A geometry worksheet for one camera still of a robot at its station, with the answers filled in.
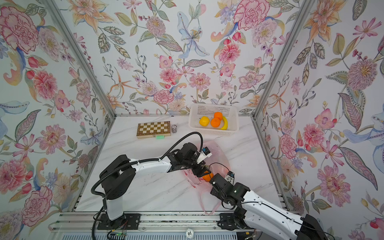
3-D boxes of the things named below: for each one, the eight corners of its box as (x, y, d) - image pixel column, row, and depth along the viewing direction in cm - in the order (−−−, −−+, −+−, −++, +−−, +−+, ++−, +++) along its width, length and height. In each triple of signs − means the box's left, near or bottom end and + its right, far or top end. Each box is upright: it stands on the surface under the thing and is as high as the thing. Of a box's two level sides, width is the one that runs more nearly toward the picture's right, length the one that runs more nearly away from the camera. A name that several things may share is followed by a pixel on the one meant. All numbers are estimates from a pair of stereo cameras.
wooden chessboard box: (137, 138, 110) (135, 135, 107) (139, 125, 118) (138, 122, 115) (170, 136, 111) (169, 133, 108) (170, 124, 119) (169, 120, 116)
